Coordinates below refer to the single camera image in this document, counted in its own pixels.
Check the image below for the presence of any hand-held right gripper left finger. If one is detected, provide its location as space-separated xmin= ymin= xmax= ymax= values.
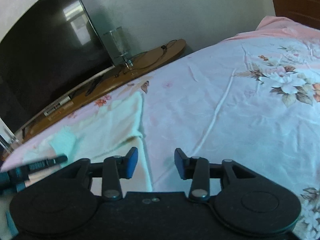
xmin=64 ymin=147 xmax=139 ymax=202

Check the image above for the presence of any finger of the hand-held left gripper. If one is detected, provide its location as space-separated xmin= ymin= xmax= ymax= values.
xmin=24 ymin=155 xmax=68 ymax=174

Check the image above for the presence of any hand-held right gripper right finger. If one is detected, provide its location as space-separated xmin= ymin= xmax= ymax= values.
xmin=174 ymin=148 xmax=255 ymax=202

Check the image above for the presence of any white small garment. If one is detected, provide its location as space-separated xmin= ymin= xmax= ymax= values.
xmin=22 ymin=91 xmax=154 ymax=193

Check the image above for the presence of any clear glass left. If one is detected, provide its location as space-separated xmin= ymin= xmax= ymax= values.
xmin=0 ymin=124 xmax=20 ymax=156

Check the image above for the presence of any white flat device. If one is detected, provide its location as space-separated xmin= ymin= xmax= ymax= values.
xmin=43 ymin=96 xmax=73 ymax=117

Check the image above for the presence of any floral bed sheet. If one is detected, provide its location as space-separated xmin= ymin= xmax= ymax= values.
xmin=0 ymin=16 xmax=320 ymax=240

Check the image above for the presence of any wooden television cabinet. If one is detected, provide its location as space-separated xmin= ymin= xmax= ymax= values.
xmin=14 ymin=39 xmax=187 ymax=143

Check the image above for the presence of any clear glass table lamp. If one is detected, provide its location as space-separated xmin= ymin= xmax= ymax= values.
xmin=103 ymin=26 xmax=134 ymax=72

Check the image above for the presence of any black flat television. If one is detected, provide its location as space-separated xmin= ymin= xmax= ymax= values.
xmin=0 ymin=0 xmax=115 ymax=133

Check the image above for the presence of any brown wooden headboard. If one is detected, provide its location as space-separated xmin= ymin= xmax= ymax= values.
xmin=267 ymin=0 xmax=320 ymax=32

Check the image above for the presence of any black cable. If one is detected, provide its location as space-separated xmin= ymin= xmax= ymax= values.
xmin=115 ymin=39 xmax=179 ymax=78

